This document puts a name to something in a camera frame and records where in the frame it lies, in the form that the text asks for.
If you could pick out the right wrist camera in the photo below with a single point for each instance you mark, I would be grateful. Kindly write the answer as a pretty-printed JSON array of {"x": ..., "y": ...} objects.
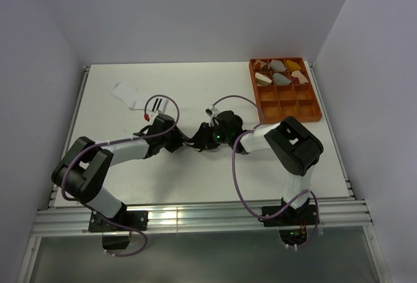
[{"x": 212, "y": 112}]

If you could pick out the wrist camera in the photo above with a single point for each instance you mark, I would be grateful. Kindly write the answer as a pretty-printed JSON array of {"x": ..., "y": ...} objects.
[
  {"x": 212, "y": 112},
  {"x": 153, "y": 113}
]

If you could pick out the white sock black stripes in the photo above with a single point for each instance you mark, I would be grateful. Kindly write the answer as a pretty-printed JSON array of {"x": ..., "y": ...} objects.
[{"x": 135, "y": 99}]

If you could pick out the aluminium front rail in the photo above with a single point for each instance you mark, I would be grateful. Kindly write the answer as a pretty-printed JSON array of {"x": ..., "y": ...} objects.
[{"x": 207, "y": 217}]

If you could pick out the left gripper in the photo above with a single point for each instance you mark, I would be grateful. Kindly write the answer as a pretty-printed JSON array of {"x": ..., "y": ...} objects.
[{"x": 179, "y": 138}]

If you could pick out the brown orange rolled sock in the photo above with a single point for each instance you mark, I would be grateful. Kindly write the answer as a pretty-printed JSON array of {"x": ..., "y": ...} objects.
[{"x": 260, "y": 65}]

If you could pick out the grey white rolled sock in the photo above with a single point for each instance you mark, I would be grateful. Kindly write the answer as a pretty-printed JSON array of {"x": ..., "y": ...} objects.
[{"x": 277, "y": 65}]

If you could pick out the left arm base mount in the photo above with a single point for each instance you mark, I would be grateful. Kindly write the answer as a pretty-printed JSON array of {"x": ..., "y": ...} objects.
[{"x": 131, "y": 219}]

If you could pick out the yellow rolled sock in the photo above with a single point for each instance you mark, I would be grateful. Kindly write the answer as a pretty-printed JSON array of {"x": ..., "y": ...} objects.
[{"x": 293, "y": 66}]

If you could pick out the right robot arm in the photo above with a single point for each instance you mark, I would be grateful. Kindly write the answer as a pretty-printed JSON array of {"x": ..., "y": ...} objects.
[{"x": 296, "y": 148}]

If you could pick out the pink maroon rolled sock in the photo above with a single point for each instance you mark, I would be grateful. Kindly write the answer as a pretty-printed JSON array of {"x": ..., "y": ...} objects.
[{"x": 298, "y": 78}]

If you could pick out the orange compartment tray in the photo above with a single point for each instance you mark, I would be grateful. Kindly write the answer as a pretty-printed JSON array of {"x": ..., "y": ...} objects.
[{"x": 280, "y": 101}]

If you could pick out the grey teal rolled sock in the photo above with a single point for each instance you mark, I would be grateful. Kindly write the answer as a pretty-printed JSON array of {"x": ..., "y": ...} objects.
[{"x": 281, "y": 79}]

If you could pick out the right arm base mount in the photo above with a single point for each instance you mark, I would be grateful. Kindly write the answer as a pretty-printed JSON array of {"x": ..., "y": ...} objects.
[{"x": 303, "y": 216}]

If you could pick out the white brown rolled sock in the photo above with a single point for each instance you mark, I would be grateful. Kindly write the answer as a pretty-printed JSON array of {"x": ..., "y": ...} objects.
[{"x": 262, "y": 79}]

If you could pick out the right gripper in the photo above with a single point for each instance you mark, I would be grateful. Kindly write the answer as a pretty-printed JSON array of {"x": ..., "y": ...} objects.
[{"x": 204, "y": 141}]

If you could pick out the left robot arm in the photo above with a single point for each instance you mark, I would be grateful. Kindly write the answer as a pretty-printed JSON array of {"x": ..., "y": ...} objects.
[{"x": 83, "y": 170}]

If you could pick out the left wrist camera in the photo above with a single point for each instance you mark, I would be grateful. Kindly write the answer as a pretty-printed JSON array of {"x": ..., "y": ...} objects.
[{"x": 153, "y": 113}]

